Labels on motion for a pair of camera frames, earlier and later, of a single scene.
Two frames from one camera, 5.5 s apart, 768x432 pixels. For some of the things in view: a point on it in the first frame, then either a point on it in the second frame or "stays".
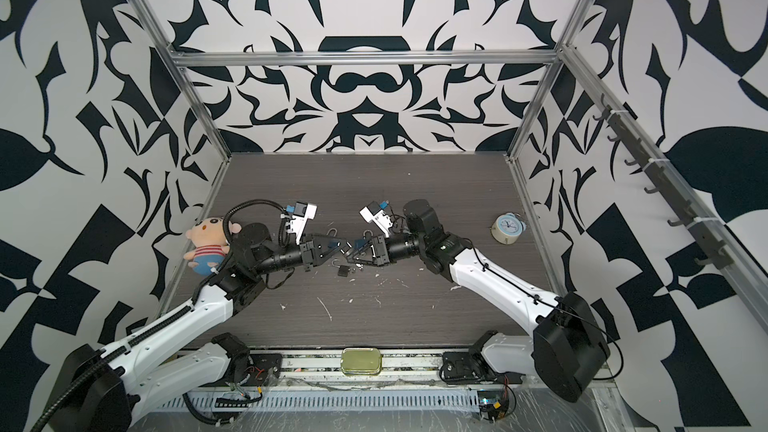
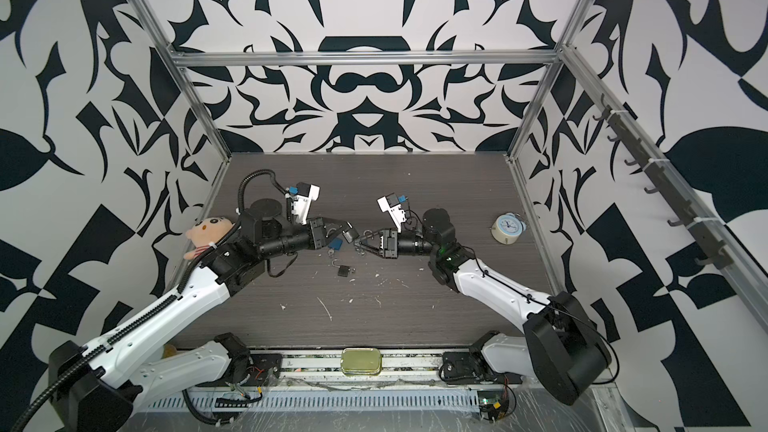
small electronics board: (493, 404) stays
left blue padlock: (333, 241) stays
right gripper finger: (359, 260) to (371, 249)
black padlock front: (343, 270) stays
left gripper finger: (330, 256) to (338, 240)
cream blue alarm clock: (506, 228) stays
